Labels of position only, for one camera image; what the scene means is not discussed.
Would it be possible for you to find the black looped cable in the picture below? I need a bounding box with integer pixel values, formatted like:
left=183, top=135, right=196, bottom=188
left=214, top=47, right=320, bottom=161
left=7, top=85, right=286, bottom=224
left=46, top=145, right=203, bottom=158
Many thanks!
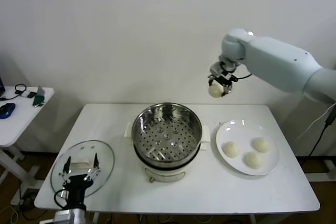
left=0, top=83, right=28, bottom=101

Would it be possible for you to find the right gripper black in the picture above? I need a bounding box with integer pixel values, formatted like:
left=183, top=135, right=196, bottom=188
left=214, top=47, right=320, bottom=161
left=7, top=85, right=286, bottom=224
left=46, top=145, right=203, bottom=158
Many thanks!
left=208, top=69, right=235, bottom=95

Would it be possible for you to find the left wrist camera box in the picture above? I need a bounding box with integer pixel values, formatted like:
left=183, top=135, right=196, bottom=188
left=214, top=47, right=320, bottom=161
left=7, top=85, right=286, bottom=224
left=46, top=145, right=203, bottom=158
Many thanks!
left=54, top=209, right=73, bottom=224

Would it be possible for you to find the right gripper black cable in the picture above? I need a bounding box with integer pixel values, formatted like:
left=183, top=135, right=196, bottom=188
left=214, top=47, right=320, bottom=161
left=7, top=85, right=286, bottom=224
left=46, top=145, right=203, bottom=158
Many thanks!
left=230, top=73, right=253, bottom=81

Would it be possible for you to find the white round plate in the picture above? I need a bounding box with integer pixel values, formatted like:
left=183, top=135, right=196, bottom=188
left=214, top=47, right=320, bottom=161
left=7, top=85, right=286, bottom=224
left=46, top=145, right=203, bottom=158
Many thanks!
left=215, top=119, right=280, bottom=176

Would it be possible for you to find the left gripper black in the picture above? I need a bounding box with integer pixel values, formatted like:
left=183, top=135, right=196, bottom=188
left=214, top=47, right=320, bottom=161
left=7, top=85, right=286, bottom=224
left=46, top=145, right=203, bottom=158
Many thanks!
left=58, top=152, right=101, bottom=210

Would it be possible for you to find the black adapter with cable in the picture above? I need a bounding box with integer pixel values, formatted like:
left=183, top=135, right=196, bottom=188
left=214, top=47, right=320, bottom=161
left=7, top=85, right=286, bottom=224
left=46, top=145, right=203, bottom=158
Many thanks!
left=309, top=108, right=336, bottom=157

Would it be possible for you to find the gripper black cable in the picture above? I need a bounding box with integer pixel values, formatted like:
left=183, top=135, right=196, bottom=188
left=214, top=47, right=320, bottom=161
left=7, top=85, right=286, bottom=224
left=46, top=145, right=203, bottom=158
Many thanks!
left=54, top=188, right=69, bottom=209
left=230, top=73, right=253, bottom=81

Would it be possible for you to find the white floor stand base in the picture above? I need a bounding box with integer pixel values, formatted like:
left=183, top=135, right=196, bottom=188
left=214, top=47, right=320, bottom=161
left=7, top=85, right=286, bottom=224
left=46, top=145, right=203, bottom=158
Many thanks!
left=299, top=155, right=336, bottom=183

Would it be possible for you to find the blue computer mouse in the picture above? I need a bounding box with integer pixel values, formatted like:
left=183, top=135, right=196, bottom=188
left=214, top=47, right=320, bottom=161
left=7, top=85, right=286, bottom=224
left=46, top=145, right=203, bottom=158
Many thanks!
left=0, top=102, right=16, bottom=119

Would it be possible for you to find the white hanging cable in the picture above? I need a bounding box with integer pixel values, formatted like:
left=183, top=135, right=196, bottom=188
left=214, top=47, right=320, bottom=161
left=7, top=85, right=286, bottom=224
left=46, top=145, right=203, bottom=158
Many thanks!
left=296, top=102, right=336, bottom=141

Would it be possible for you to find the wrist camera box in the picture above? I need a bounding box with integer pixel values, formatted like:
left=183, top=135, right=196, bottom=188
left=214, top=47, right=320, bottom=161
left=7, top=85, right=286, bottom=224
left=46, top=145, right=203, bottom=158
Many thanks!
left=54, top=209, right=73, bottom=224
left=209, top=62, right=224, bottom=77

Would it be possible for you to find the white side table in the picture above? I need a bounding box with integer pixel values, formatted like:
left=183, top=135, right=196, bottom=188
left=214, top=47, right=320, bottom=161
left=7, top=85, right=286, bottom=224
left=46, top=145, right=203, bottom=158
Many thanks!
left=0, top=86, right=55, bottom=190

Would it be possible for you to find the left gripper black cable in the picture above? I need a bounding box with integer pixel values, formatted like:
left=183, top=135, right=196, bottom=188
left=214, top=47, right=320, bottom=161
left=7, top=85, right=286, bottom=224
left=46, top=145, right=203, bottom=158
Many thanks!
left=54, top=188, right=69, bottom=209

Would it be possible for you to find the stainless steel steamer basket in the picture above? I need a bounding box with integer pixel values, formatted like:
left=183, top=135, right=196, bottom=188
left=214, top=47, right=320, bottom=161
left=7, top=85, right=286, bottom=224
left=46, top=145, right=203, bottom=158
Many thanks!
left=123, top=102, right=211, bottom=168

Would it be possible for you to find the green circuit board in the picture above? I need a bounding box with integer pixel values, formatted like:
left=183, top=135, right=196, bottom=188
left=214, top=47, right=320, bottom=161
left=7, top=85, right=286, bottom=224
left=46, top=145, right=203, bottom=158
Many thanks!
left=33, top=86, right=47, bottom=108

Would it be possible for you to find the round glass lid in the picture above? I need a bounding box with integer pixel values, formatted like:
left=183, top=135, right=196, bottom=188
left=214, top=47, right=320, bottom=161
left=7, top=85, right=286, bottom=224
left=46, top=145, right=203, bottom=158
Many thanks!
left=50, top=140, right=116, bottom=200

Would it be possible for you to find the white steamed baozi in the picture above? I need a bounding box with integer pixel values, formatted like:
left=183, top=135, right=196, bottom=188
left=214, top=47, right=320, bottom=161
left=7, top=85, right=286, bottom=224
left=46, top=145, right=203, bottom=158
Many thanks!
left=208, top=82, right=224, bottom=99
left=244, top=151, right=264, bottom=169
left=252, top=136, right=270, bottom=153
left=222, top=141, right=242, bottom=159

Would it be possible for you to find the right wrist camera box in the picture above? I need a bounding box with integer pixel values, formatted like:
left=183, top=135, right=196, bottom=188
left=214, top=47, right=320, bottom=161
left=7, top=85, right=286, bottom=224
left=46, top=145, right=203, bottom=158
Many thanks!
left=209, top=62, right=224, bottom=77

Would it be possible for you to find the white power strip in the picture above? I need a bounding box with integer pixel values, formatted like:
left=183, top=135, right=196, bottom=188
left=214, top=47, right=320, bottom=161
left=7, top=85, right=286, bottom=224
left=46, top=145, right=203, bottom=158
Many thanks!
left=10, top=194, right=29, bottom=207

